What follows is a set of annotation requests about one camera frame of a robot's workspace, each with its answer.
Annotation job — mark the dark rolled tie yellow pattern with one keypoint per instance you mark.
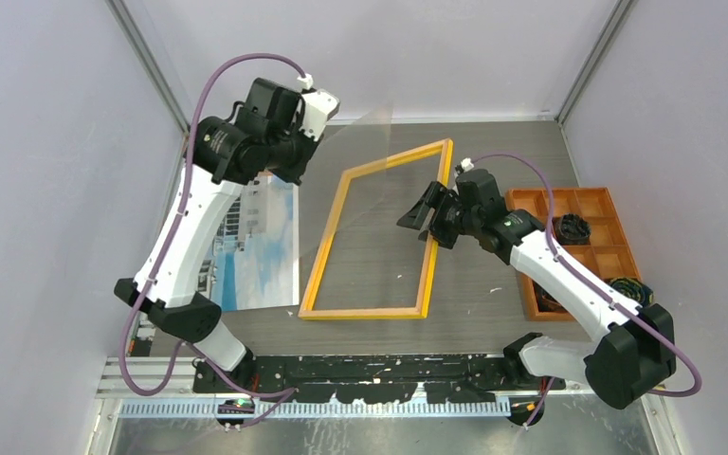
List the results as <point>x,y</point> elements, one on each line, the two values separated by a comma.
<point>633,289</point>

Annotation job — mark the dark rolled tie brown pattern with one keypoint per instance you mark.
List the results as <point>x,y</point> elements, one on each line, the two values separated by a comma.
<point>545,302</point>

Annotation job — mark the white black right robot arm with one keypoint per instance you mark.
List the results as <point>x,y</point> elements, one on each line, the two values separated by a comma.
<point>630,350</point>

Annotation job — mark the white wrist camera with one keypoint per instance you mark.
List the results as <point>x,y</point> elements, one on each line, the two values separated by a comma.
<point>464,166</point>
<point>319,106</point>

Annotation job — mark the building and sky photo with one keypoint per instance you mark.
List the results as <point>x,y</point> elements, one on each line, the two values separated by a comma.
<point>253,260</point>

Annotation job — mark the aluminium rail front edge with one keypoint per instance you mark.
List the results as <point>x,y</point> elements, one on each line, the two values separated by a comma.
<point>195,391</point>

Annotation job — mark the brown wooden compartment tray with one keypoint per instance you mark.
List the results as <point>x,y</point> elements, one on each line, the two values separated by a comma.
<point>607,255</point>

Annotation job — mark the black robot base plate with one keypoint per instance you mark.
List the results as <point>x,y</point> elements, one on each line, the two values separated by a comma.
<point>381,379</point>

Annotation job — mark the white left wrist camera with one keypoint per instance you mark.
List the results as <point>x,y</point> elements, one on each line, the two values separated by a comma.
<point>319,106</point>

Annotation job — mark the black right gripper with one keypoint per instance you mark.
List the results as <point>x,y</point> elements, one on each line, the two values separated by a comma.
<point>439,196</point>

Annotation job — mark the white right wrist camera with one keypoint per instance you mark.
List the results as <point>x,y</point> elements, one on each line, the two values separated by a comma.
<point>464,166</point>

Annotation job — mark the yellow wooden picture frame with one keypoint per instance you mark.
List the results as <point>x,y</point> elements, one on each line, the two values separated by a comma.
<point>374,269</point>

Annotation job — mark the dark rolled tie with blue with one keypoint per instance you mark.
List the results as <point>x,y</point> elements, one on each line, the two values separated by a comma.
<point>572,230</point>

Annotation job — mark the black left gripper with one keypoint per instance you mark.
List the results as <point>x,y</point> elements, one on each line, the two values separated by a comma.
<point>295,172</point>

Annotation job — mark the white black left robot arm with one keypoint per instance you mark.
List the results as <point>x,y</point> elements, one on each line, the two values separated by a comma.
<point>275,129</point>

